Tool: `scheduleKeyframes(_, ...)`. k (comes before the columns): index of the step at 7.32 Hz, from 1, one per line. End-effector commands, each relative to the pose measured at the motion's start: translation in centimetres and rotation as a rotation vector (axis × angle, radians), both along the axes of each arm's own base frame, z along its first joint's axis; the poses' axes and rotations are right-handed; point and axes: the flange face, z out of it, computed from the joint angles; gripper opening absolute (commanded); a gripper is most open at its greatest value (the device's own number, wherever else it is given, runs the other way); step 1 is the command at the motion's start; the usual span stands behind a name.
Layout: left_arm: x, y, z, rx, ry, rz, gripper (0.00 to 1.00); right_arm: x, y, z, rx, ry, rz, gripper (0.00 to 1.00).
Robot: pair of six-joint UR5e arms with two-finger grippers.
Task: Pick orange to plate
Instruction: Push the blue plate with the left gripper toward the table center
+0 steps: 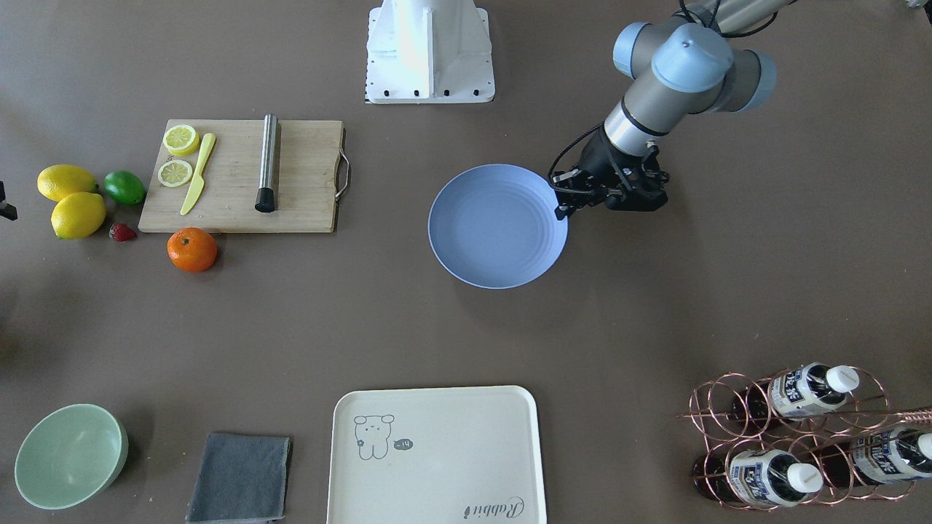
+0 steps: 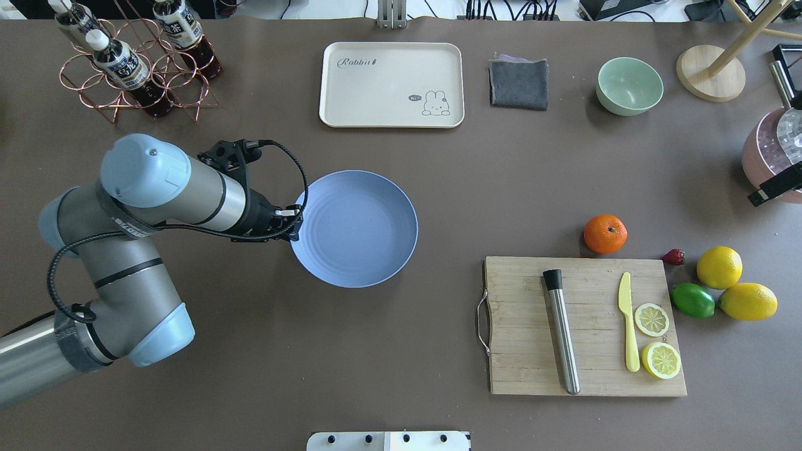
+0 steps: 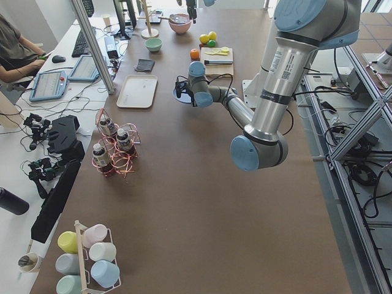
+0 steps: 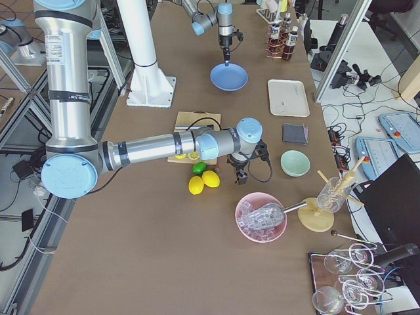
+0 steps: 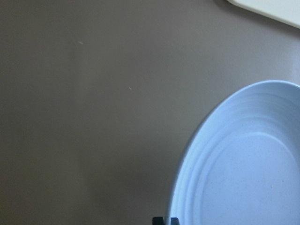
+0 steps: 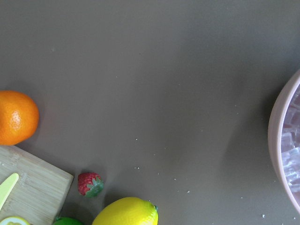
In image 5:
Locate cream rabbit tray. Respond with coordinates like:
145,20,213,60
228,0,300,29

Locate blue plate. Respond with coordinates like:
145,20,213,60
165,80,300,225

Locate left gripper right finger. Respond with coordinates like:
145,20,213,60
170,217,180,225

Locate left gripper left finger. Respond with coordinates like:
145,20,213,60
152,217,165,225

